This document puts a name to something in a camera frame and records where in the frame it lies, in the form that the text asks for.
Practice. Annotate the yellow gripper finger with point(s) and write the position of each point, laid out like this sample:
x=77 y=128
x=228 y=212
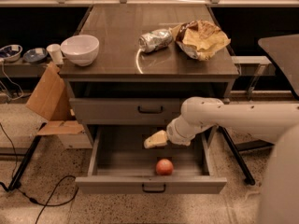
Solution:
x=158 y=139

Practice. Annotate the red apple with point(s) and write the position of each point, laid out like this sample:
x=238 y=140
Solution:
x=164 y=167

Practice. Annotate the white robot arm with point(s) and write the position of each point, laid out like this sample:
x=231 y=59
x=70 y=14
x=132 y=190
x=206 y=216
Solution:
x=277 y=124

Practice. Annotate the open middle drawer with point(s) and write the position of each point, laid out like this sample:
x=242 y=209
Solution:
x=121 y=165

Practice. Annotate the grey drawer cabinet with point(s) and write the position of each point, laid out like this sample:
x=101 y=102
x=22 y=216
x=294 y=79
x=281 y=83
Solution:
x=121 y=71

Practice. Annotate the closed upper drawer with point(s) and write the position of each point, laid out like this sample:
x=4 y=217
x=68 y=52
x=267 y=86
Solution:
x=126 y=111

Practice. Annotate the black metal stand leg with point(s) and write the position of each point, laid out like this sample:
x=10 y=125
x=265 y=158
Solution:
x=249 y=180

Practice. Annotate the crushed silver can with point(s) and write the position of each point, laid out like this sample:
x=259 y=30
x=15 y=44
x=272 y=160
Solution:
x=155 y=40

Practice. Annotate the crumpled brown chip bag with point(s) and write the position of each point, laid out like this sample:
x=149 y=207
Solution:
x=200 y=40

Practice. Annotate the brown cardboard box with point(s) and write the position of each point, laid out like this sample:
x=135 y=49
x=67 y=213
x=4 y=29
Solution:
x=50 y=101

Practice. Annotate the white ceramic bowl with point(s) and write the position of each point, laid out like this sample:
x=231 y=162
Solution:
x=81 y=50

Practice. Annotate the white paper cup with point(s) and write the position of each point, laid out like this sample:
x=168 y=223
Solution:
x=54 y=50

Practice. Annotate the blue patterned bowl right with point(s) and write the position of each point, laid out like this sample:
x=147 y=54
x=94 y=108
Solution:
x=35 y=56

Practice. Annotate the blue patterned bowl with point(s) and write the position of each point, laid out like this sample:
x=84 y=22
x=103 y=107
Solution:
x=35 y=56
x=11 y=53

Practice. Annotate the grey side shelf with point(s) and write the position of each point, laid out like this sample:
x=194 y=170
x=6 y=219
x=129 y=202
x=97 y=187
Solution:
x=22 y=69

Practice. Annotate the blue patterned bowl left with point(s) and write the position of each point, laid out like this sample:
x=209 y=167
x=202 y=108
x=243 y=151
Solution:
x=11 y=53

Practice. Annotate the black left frame leg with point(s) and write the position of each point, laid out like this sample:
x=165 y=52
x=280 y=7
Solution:
x=16 y=178

